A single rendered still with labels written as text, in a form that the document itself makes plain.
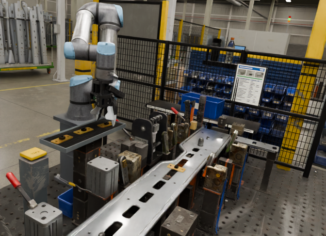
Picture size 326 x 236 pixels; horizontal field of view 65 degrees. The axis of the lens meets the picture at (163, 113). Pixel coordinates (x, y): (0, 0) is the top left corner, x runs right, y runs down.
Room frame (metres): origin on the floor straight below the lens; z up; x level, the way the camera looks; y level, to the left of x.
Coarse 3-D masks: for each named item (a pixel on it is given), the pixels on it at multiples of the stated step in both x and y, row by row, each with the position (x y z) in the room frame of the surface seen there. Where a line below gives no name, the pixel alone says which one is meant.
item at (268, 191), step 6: (270, 156) 1.46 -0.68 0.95; (270, 162) 1.46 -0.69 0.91; (270, 168) 1.46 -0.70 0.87; (264, 174) 1.47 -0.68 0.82; (270, 174) 1.46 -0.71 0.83; (264, 180) 1.47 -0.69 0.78; (258, 186) 1.52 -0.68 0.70; (264, 186) 1.46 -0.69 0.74; (264, 192) 1.45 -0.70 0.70; (270, 192) 1.46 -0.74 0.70
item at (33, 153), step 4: (32, 148) 0.81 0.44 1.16; (36, 148) 0.82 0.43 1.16; (24, 152) 0.78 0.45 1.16; (28, 152) 0.78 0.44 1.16; (32, 152) 0.78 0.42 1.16; (36, 152) 0.79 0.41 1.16; (40, 152) 0.79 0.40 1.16; (44, 152) 0.79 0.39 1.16; (24, 156) 0.76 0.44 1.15; (28, 156) 0.76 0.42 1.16; (32, 156) 0.76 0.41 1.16; (36, 156) 0.77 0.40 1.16; (40, 156) 0.78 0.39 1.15
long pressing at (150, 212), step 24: (192, 144) 1.39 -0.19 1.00; (216, 144) 1.43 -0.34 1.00; (168, 168) 1.08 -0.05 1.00; (192, 168) 1.10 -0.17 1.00; (120, 192) 0.84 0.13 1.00; (144, 192) 0.86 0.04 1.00; (168, 192) 0.88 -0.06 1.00; (96, 216) 0.70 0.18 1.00; (120, 216) 0.72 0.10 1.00; (144, 216) 0.73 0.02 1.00
